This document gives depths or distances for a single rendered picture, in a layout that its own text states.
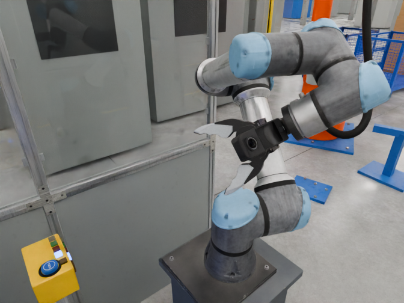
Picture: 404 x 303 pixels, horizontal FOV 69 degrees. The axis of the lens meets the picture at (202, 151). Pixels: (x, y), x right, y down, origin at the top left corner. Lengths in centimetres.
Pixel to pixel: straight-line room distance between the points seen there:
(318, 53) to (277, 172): 37
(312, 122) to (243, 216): 30
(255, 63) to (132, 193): 109
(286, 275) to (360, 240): 179
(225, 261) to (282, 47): 55
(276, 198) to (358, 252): 183
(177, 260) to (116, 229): 69
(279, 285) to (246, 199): 27
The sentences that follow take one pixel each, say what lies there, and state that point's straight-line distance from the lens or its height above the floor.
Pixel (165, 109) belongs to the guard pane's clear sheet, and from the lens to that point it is 139.
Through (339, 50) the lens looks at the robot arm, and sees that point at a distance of 58.
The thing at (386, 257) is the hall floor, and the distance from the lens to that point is 266.
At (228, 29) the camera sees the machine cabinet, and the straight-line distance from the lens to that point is 470.
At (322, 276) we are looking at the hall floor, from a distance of 233.
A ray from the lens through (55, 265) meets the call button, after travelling 91.
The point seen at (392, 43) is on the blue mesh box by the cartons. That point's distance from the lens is 628.
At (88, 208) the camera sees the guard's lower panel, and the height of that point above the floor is 86.
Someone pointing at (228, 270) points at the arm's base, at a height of 106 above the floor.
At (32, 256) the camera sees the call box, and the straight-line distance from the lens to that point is 97.
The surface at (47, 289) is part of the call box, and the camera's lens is 92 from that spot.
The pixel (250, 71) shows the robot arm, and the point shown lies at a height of 159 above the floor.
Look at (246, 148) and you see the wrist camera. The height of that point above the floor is 148.
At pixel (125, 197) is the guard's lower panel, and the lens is 147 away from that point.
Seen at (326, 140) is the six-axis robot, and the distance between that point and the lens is 406.
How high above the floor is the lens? 171
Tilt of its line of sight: 29 degrees down
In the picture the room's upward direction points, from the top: straight up
